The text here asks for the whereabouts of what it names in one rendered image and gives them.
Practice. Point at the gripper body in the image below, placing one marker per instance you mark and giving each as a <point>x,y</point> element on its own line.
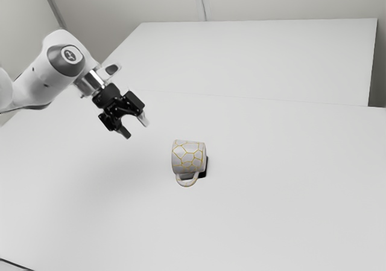
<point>116,103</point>

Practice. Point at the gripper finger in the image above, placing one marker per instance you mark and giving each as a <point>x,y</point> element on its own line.
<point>143,119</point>
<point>125,132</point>

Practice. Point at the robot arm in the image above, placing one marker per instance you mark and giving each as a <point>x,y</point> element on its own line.
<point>36,75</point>

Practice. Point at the white mug with yellow lines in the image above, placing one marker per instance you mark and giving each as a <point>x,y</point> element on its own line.
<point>188,158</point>

